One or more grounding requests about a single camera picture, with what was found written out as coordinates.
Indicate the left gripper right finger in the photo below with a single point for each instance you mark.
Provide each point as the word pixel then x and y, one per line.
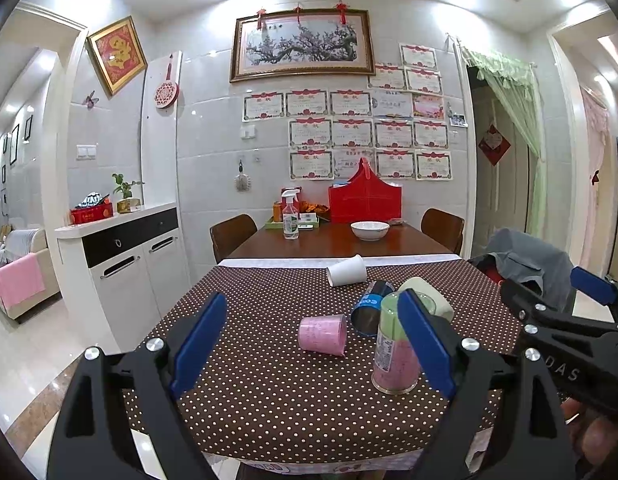
pixel 464 373

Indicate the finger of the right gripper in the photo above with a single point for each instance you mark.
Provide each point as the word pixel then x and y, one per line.
pixel 603 290
pixel 531 309

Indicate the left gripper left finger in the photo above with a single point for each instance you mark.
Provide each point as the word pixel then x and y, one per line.
pixel 160 372

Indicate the pink and green tall cup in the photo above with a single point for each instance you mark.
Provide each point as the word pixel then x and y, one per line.
pixel 396 368

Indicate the pale green ceramic cup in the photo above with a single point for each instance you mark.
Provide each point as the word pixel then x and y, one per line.
pixel 434 301

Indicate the blue metal cup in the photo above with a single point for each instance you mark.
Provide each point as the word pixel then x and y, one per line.
pixel 365 315

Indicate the pink plastic cup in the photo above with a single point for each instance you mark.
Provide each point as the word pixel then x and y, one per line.
pixel 323 334

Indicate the white paper cup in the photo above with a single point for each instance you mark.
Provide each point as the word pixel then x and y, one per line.
pixel 347 272

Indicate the person's right hand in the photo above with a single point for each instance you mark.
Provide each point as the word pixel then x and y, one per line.
pixel 595 441

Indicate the chair with grey jacket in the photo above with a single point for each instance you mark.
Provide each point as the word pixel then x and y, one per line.
pixel 529 261

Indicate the white sideboard cabinet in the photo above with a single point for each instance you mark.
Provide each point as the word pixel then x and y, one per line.
pixel 121 276

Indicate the brown polka dot tablecloth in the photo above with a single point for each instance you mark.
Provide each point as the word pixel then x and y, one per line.
pixel 262 398

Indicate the right wooden chair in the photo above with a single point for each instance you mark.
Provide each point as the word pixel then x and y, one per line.
pixel 446 229

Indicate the wooden chair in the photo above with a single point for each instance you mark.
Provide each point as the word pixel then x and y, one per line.
pixel 229 234
pixel 446 229

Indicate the left wooden chair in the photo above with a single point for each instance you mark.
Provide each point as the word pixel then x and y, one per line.
pixel 229 234

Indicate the red diamond door decoration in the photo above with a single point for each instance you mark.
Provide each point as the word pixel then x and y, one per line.
pixel 494 145

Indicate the sofa with pink blanket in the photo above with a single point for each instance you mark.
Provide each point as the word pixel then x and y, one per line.
pixel 27 276

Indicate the small potted plant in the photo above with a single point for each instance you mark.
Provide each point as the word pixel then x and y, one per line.
pixel 124 188

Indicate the white ceramic bowl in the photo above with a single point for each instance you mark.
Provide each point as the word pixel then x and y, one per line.
pixel 369 231

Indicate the red box on cabinet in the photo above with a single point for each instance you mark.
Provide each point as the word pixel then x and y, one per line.
pixel 94 207

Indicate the red gift bag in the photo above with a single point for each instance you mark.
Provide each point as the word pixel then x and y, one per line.
pixel 364 197

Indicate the clear spray bottle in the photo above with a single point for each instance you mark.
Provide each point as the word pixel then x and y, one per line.
pixel 290 214

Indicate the green tray with snacks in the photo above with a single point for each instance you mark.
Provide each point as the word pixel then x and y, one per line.
pixel 310 216

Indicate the green door curtain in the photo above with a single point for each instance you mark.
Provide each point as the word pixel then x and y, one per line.
pixel 515 85

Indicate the red gold framed picture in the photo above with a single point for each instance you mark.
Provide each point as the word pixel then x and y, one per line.
pixel 117 54

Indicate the framed plum blossom painting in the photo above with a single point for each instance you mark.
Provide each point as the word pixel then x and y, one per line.
pixel 334 41

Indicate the wall light switch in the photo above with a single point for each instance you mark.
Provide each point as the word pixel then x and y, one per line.
pixel 86 152

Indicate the red round wall ornament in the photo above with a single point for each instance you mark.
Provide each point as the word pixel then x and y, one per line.
pixel 167 92

